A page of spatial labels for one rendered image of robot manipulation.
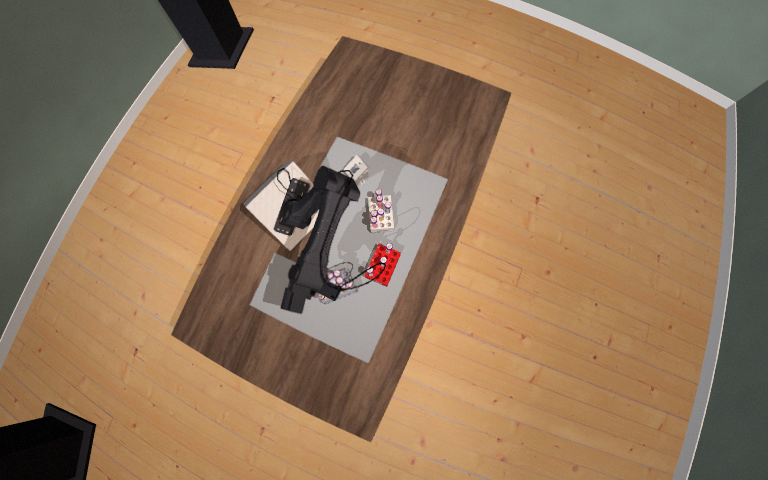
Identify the cream square panel with done button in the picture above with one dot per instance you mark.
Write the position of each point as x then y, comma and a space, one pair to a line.
360, 174

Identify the white tube rack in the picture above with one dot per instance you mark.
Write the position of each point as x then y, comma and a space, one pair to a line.
387, 224

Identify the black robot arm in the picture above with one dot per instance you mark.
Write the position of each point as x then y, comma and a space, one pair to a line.
306, 275

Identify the red tube rack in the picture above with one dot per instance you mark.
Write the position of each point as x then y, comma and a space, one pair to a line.
392, 259

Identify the grey bench mat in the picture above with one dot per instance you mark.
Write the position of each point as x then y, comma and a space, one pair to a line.
354, 324

